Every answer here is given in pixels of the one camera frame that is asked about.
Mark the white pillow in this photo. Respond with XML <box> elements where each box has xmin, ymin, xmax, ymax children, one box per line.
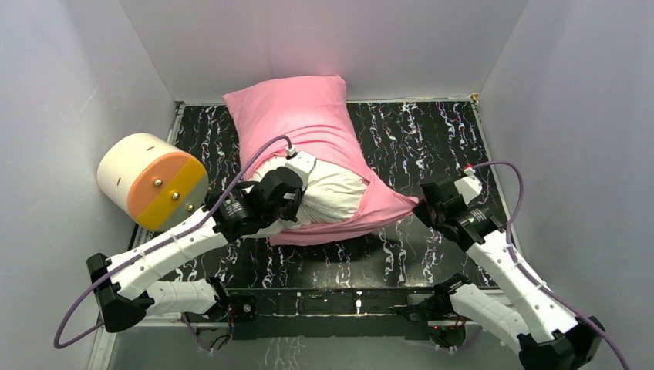
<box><xmin>252</xmin><ymin>160</ymin><xmax>369</xmax><ymax>246</ymax></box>

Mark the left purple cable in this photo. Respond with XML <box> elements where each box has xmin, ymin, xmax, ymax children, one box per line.
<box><xmin>52</xmin><ymin>135</ymin><xmax>298</xmax><ymax>350</ymax></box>

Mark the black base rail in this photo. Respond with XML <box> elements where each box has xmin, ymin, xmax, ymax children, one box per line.
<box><xmin>228</xmin><ymin>288</ymin><xmax>451</xmax><ymax>340</ymax></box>

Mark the white orange yellow cylinder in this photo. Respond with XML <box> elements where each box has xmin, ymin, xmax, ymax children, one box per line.
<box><xmin>96</xmin><ymin>133</ymin><xmax>209</xmax><ymax>232</ymax></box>

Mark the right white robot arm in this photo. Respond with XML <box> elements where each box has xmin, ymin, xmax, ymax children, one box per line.
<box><xmin>393</xmin><ymin>175</ymin><xmax>604</xmax><ymax>369</ymax></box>

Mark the purple cable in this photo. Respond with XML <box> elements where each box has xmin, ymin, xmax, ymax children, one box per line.
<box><xmin>462</xmin><ymin>161</ymin><xmax>632</xmax><ymax>370</ymax></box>
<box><xmin>52</xmin><ymin>135</ymin><xmax>298</xmax><ymax>350</ymax></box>

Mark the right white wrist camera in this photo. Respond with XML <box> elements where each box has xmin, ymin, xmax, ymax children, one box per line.
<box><xmin>454</xmin><ymin>165</ymin><xmax>483</xmax><ymax>206</ymax></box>

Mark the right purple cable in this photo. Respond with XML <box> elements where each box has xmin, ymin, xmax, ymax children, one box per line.
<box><xmin>462</xmin><ymin>161</ymin><xmax>632</xmax><ymax>370</ymax></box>

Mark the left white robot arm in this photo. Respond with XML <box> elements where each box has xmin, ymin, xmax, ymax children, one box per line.
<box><xmin>86</xmin><ymin>163</ymin><xmax>313</xmax><ymax>333</ymax></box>

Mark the pink pillowcase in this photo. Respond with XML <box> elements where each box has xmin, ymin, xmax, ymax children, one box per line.
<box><xmin>223</xmin><ymin>76</ymin><xmax>418</xmax><ymax>241</ymax></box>

